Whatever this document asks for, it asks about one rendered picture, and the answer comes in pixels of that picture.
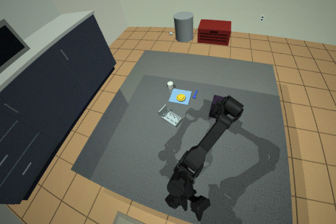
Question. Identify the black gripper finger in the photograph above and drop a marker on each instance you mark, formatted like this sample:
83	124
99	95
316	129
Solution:
199	216
184	205

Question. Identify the dark grey dish rack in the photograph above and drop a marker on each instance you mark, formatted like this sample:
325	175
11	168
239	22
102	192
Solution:
170	117

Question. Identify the light blue flat mat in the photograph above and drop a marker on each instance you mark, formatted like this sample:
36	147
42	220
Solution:
176	92

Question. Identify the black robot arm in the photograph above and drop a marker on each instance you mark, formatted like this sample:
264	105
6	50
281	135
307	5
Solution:
195	157

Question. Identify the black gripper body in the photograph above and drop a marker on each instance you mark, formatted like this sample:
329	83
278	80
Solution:
198	204

